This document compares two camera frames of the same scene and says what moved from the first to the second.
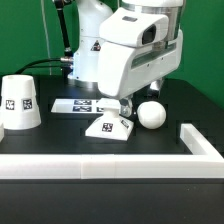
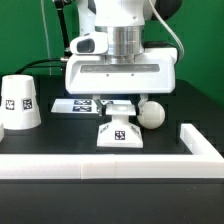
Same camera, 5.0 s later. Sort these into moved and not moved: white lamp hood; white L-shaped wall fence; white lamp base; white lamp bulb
Moved: white lamp base
Not moved: white lamp bulb; white lamp hood; white L-shaped wall fence
